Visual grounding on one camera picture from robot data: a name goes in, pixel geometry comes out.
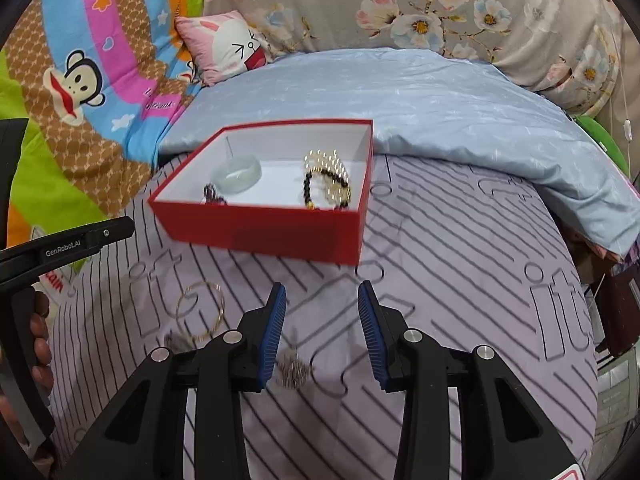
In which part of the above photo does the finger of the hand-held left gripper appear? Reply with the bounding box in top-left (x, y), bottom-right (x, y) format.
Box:
top-left (0, 117), bottom-right (29, 252)
top-left (0, 216), bottom-right (136, 289)

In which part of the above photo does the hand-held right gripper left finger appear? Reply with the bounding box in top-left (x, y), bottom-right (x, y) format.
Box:
top-left (60, 282), bottom-right (288, 480)

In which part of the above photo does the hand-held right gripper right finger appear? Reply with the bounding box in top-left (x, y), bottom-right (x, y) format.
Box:
top-left (357, 280), bottom-right (583, 480)

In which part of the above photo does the silver chain necklace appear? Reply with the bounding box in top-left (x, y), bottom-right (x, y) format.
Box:
top-left (275, 347), bottom-right (314, 391)

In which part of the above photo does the thin gold bangle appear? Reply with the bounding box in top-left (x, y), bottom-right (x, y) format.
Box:
top-left (176, 282), bottom-right (227, 344)

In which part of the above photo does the red jewelry box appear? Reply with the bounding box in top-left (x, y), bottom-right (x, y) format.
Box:
top-left (147, 119), bottom-right (375, 266)

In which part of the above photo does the person's left hand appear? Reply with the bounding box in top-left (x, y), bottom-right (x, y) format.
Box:
top-left (29, 291), bottom-right (54, 383)

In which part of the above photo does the purple striped bedsheet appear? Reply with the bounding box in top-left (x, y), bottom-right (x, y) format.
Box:
top-left (47, 152), bottom-right (601, 480)

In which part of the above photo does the monkey printed blanket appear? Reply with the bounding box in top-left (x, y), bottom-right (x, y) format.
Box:
top-left (0, 0), bottom-right (207, 252)

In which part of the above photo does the pale jade bangle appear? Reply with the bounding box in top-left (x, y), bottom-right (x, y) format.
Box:
top-left (216, 156), bottom-right (263, 195)

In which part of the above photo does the light blue quilt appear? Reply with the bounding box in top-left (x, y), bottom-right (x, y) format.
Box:
top-left (159, 49), bottom-right (640, 256)

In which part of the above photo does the pink cat pillow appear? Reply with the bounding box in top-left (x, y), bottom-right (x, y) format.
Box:
top-left (175, 12), bottom-right (276, 86)

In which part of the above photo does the dark maroon furniture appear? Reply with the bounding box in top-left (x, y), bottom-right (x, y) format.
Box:
top-left (597, 260), bottom-right (640, 357)

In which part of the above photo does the green plastic object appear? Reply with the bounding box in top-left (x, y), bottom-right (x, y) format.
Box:
top-left (575, 115), bottom-right (626, 177)

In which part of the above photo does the dark purple bead bracelet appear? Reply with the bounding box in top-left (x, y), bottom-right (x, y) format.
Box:
top-left (202, 183), bottom-right (229, 206)

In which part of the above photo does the black bead bracelet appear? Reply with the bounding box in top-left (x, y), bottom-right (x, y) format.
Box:
top-left (300, 167), bottom-right (354, 211)

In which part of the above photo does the gold bead bracelet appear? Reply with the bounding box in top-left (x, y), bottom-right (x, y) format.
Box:
top-left (301, 149), bottom-right (351, 202)

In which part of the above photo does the white cable with switch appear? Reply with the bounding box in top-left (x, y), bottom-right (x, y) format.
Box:
top-left (612, 25), bottom-right (633, 161)

